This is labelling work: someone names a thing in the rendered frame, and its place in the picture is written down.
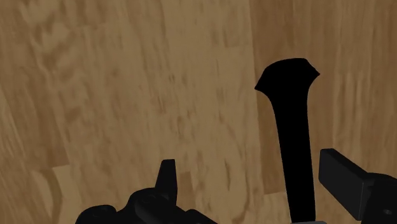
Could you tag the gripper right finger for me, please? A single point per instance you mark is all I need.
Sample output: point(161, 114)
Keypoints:
point(347, 183)

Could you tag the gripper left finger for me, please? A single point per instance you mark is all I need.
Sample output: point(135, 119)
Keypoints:
point(155, 204)

